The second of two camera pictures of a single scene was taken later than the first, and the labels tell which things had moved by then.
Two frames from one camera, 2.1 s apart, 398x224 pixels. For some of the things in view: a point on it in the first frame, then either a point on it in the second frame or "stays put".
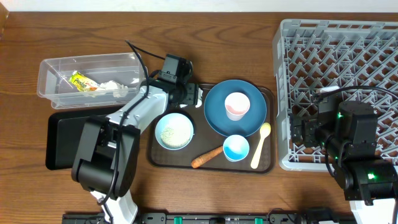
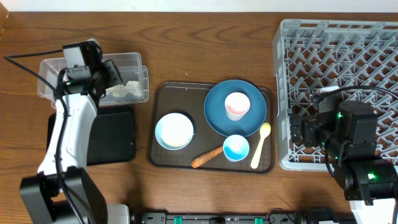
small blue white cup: [236, 147] stays put
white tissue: [119, 91] stays put
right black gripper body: [311, 126] stays put
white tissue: [200, 98] -> [133, 87]
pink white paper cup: [237, 105] stays put
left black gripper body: [186, 96] -> [106, 78]
